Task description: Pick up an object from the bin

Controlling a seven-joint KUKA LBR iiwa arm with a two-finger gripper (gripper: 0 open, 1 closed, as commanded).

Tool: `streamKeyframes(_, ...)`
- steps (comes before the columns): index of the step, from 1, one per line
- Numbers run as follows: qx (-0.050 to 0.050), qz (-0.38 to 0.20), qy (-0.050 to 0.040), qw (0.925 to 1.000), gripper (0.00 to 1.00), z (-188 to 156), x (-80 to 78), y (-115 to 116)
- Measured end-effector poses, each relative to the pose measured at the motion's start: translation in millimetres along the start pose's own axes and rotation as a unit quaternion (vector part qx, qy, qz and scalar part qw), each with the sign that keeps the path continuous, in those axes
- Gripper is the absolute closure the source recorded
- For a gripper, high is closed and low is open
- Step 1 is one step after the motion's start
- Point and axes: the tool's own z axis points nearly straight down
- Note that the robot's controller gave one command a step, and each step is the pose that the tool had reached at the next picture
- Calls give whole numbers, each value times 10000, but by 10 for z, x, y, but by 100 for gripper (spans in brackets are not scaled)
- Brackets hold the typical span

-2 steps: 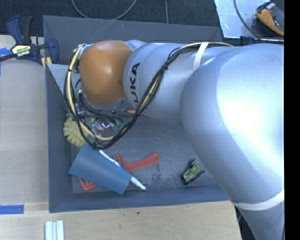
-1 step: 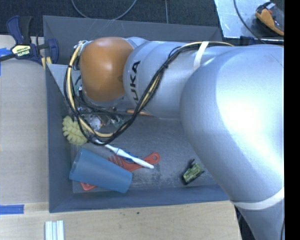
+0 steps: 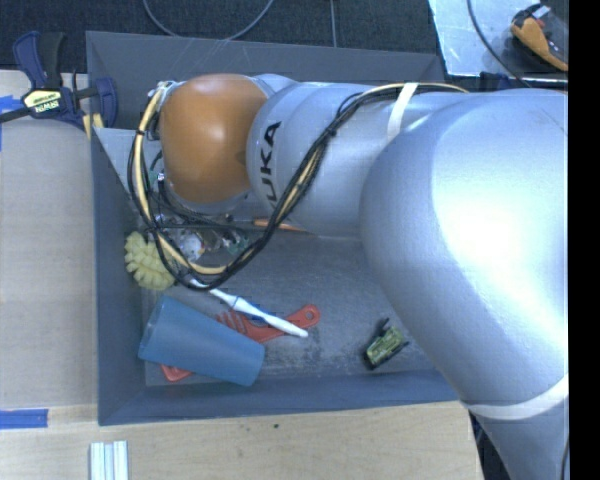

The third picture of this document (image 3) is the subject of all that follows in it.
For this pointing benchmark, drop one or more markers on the white toothbrush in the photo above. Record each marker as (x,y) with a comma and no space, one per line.
(260,314)

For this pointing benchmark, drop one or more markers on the pale wood flat board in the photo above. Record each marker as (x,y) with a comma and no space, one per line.
(45,268)

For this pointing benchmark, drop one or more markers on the orange pencil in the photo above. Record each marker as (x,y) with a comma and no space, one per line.
(281,226)

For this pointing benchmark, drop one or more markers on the blue plastic cup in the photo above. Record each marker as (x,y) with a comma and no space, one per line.
(200,342)

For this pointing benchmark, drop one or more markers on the grey metal bin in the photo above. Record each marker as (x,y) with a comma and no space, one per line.
(305,288)

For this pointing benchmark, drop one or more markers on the green and black small clip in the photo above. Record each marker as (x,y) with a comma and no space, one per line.
(384,347)

